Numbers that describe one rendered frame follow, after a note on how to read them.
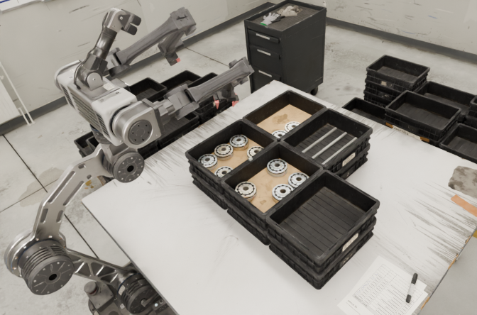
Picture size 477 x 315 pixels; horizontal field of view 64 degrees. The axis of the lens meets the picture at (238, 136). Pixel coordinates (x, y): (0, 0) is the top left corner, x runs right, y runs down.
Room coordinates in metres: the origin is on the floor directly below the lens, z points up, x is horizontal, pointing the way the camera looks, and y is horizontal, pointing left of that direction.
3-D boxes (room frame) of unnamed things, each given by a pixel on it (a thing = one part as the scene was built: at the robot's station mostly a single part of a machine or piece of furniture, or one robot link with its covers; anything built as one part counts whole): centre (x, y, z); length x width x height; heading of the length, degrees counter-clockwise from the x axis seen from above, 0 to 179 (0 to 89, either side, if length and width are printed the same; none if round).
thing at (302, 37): (3.25, -0.55, 0.45); 0.60 x 0.45 x 0.90; 129
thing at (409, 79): (2.60, -1.34, 0.37); 0.40 x 0.30 x 0.45; 39
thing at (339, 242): (1.02, -0.31, 0.92); 0.40 x 0.30 x 0.02; 127
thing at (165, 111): (1.12, 0.26, 1.45); 0.09 x 0.08 x 0.12; 39
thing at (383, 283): (0.73, -0.49, 0.70); 0.33 x 0.23 x 0.01; 129
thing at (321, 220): (1.02, -0.31, 0.87); 0.40 x 0.30 x 0.11; 127
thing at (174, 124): (2.44, 0.53, 0.31); 0.40 x 0.30 x 0.34; 129
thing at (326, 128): (1.50, -0.45, 0.87); 0.40 x 0.30 x 0.11; 127
